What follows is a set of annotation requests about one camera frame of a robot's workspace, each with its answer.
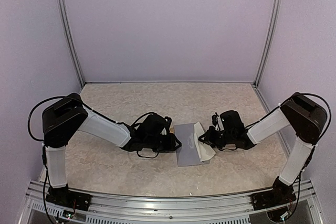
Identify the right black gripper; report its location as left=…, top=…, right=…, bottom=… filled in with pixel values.
left=198, top=126, right=235, bottom=150

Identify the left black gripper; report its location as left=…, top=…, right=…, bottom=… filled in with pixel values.
left=145, top=133, right=182, bottom=153

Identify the ornate bordered letter sheet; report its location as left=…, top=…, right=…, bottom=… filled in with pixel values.
left=194, top=122, right=216, bottom=163

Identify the grey envelope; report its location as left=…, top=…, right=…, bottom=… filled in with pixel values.
left=174, top=123, right=210, bottom=167

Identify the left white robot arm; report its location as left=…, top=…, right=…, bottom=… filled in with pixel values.
left=27, top=93, right=182, bottom=206

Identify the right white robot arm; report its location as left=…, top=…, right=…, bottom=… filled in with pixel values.
left=198, top=92, right=332, bottom=205

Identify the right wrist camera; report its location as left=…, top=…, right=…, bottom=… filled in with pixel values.
left=212, top=112, right=224, bottom=131

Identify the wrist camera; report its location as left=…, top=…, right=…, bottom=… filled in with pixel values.
left=212, top=112, right=224, bottom=131
left=164, top=116, right=172, bottom=132

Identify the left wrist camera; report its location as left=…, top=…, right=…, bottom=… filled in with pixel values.
left=164, top=116, right=172, bottom=132

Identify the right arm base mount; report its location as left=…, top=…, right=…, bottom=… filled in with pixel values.
left=251, top=186, right=297, bottom=210

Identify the front aluminium rail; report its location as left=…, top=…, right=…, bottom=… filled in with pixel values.
left=16, top=180, right=323, bottom=223

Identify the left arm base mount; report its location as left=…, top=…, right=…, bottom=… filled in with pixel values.
left=46, top=185, right=92, bottom=211

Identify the right aluminium frame post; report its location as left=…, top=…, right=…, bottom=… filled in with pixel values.
left=253, top=0, right=281, bottom=89

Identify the aluminium frame post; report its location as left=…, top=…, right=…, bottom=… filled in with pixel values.
left=253, top=0, right=281, bottom=89
left=57, top=0, right=86, bottom=88

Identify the left aluminium frame post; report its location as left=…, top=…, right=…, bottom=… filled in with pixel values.
left=57, top=0, right=86, bottom=88

